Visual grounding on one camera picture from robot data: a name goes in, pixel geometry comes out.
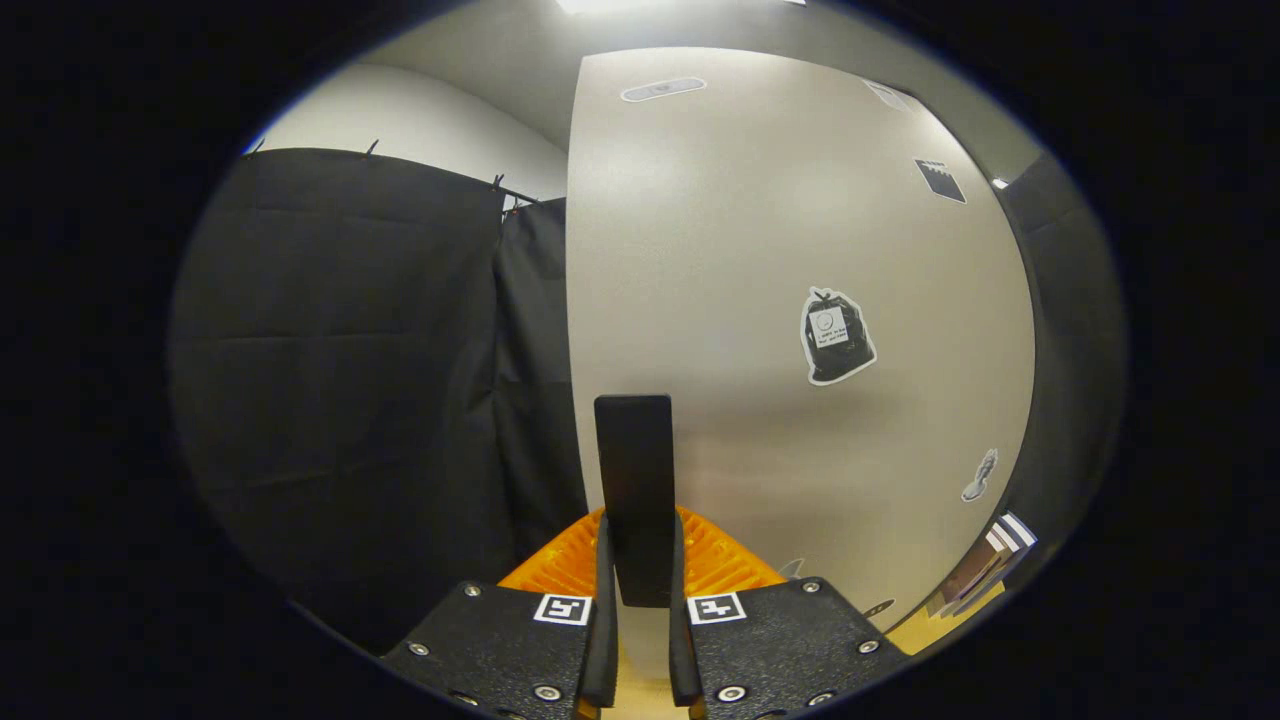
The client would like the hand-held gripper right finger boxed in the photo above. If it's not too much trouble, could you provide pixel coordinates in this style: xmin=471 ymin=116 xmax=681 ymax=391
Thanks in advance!
xmin=667 ymin=506 xmax=911 ymax=720

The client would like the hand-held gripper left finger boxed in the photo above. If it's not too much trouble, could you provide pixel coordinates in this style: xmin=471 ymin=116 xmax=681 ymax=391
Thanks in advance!
xmin=380 ymin=508 xmax=621 ymax=720

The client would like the black door handle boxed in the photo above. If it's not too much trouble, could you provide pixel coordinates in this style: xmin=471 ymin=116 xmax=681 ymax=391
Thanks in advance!
xmin=594 ymin=394 xmax=676 ymax=609

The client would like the beige cabinet door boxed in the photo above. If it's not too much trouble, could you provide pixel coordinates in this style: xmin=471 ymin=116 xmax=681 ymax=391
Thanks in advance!
xmin=565 ymin=47 xmax=1038 ymax=691

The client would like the white spine book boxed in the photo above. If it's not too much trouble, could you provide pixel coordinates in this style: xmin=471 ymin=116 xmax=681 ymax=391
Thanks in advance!
xmin=985 ymin=525 xmax=1021 ymax=586

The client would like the black backdrop cloth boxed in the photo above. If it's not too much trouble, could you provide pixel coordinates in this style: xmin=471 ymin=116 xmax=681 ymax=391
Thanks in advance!
xmin=170 ymin=148 xmax=1126 ymax=656

